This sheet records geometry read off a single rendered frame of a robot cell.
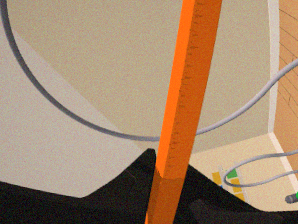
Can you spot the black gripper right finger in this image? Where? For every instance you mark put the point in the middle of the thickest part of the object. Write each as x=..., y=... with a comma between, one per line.
x=205, y=202

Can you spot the orange bar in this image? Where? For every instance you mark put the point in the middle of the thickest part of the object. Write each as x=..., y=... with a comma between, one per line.
x=191, y=67

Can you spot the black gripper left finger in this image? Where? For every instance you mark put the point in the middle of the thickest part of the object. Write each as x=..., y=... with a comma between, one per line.
x=124, y=200

